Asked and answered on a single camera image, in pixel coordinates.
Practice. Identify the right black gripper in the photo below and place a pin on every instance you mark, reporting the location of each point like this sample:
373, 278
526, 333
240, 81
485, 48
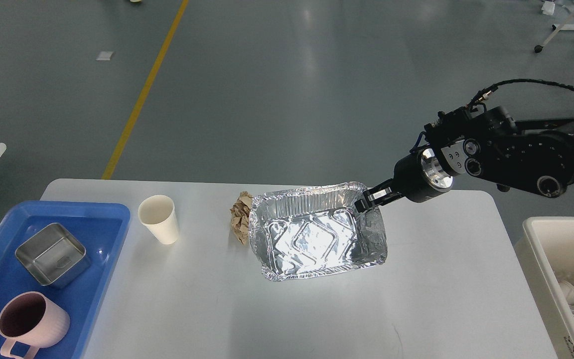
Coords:
418, 177

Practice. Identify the aluminium foil tray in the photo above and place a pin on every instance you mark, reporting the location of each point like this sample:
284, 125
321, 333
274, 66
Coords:
315, 231

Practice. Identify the brown paper ball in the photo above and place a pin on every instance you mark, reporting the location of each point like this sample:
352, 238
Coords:
240, 212

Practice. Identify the white paper cup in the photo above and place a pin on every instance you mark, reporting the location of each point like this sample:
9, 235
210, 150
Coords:
157, 214

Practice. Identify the square stainless steel container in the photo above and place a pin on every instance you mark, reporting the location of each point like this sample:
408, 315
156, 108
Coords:
53, 256

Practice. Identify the pink ribbed mug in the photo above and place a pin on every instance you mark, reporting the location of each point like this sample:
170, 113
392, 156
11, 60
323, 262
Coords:
30, 322

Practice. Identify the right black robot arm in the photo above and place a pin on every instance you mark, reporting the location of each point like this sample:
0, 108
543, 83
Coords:
535, 156

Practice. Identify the white plastic bin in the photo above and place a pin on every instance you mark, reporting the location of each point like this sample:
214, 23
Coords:
546, 256

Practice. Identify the blue plastic tray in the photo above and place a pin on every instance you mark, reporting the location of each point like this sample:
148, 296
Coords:
100, 227

